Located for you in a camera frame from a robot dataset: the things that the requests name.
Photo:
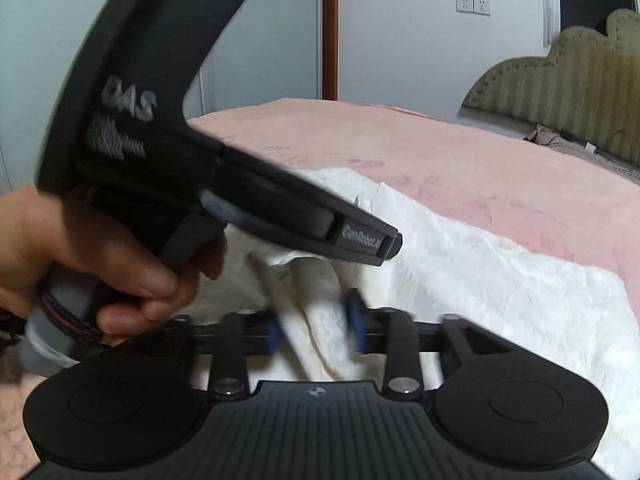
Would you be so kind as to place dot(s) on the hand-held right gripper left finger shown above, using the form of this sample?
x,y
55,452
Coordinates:
x,y
274,337

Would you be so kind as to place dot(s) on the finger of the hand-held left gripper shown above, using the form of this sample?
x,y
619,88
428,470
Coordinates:
x,y
391,249

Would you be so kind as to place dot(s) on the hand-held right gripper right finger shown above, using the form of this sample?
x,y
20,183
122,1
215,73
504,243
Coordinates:
x,y
356,325

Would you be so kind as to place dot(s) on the white pants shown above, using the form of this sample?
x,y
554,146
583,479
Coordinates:
x,y
475,285

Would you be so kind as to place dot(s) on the person's left hand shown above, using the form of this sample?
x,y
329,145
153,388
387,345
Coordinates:
x,y
40,240

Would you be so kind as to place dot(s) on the pink blanket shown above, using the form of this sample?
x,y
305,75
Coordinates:
x,y
400,150

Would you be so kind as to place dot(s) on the grey bed sheet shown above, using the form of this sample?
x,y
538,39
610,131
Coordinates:
x,y
500,119

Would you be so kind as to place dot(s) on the brown crumpled cloth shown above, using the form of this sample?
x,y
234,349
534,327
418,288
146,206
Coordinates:
x,y
542,135

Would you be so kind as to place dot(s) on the olive padded headboard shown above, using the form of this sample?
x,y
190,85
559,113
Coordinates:
x,y
565,80

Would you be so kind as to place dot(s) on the brown wooden door frame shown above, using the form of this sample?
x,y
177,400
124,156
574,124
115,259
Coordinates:
x,y
330,30

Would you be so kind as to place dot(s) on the white wall socket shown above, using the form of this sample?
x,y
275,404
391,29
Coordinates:
x,y
482,6
464,4

